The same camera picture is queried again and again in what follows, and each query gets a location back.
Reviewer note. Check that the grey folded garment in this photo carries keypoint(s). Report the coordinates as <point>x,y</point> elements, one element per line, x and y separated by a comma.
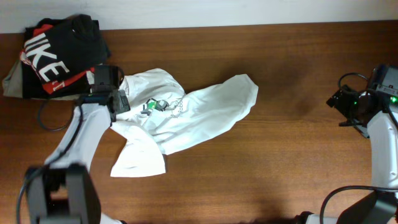
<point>12,85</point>

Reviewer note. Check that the white t-shirt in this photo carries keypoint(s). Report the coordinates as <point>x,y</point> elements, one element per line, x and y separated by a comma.
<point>164,119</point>

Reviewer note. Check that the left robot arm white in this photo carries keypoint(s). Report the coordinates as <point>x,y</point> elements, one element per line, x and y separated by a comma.
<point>61,190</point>

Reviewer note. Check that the black folded garment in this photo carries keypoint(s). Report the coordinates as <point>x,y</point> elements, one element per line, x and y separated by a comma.
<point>31,84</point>

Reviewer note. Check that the black Nike t-shirt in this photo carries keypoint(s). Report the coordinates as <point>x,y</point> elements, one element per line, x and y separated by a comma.
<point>66,49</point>

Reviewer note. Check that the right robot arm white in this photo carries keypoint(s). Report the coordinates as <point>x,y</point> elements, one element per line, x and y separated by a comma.
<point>373,113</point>

